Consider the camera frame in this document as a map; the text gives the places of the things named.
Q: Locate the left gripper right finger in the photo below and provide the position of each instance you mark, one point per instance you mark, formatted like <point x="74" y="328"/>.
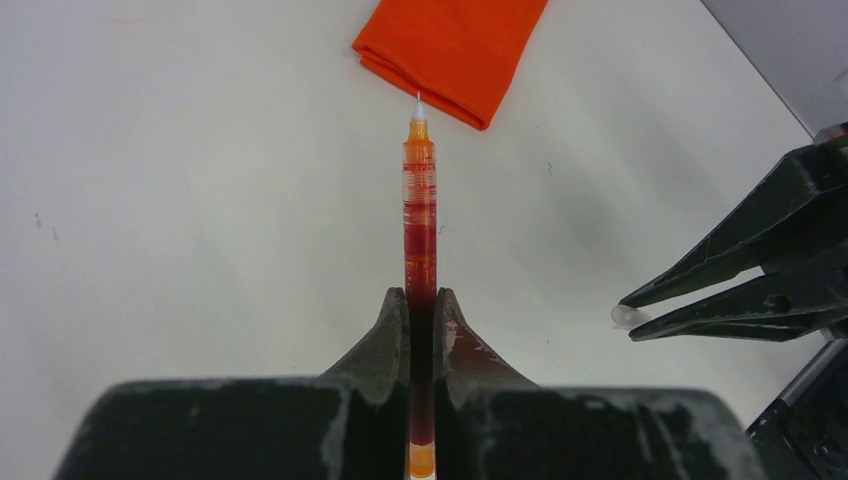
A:
<point x="491" y="422"/>

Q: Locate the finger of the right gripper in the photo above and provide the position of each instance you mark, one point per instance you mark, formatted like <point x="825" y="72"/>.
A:
<point x="803" y="184"/>

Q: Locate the folded orange cloth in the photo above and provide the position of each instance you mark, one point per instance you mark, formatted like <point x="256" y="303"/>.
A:
<point x="460" y="56"/>

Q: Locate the red orange pen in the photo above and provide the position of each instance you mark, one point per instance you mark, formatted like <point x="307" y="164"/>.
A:
<point x="420" y="258"/>

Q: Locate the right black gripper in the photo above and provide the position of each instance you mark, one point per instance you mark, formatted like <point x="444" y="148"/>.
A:
<point x="802" y="434"/>

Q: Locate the clear pen cap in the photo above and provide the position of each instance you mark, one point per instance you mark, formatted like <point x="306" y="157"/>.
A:
<point x="628" y="318"/>

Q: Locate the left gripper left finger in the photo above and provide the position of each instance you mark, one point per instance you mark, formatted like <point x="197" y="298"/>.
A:
<point x="350" y="422"/>

